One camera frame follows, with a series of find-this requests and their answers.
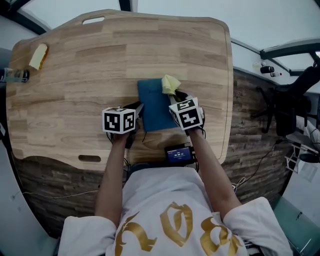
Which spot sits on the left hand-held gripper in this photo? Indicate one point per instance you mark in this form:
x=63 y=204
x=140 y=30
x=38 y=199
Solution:
x=111 y=122

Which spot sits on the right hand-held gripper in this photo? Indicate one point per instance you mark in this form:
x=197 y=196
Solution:
x=190 y=117

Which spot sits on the yellow cloth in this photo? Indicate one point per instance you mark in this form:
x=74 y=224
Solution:
x=170 y=83

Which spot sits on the blue notebook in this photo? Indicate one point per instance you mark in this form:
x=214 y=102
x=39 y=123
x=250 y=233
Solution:
x=155 y=107

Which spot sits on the person's left forearm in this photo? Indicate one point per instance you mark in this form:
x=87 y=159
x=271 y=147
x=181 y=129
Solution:
x=111 y=180

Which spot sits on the person's right forearm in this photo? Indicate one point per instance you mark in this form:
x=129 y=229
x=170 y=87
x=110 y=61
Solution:
x=212 y=175

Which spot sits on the black timer device with screen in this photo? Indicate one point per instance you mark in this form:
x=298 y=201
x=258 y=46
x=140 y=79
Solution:
x=178 y=155

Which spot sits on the person's blue trousers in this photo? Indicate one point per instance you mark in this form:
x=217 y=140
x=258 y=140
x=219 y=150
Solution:
x=142 y=167

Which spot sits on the black flask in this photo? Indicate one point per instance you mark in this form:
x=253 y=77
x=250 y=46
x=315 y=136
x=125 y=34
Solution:
x=267 y=69

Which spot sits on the small white bottle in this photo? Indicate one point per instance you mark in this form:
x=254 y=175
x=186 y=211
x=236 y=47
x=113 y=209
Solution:
x=275 y=74

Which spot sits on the black mesh office chair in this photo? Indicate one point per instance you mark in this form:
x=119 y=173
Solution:
x=287 y=107

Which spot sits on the yellow sponge block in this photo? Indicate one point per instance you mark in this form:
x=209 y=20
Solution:
x=37 y=57

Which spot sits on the clear water bottle black cap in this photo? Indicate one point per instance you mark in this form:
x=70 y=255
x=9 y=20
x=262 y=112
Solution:
x=15 y=75

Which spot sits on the white metal shelf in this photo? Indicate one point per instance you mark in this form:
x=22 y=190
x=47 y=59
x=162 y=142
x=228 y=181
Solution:
x=292 y=160

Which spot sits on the green glass board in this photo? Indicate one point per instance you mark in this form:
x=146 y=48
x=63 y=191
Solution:
x=295 y=225

